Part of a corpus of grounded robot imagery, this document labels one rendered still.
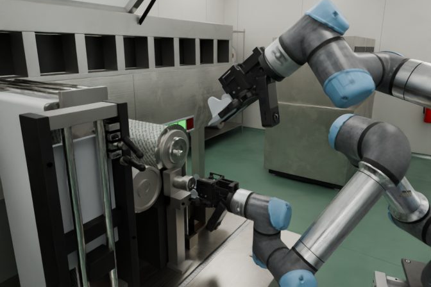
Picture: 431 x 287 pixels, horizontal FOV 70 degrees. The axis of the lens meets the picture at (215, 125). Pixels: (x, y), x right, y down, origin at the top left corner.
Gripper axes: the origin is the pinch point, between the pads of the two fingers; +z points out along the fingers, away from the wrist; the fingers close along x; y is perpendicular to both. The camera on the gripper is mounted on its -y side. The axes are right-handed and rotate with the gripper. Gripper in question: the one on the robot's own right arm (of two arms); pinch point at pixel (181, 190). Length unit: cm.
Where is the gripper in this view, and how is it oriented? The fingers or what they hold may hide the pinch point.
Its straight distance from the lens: 101.7
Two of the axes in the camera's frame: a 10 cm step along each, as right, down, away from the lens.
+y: 0.0, -9.7, -2.4
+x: -5.5, 2.0, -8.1
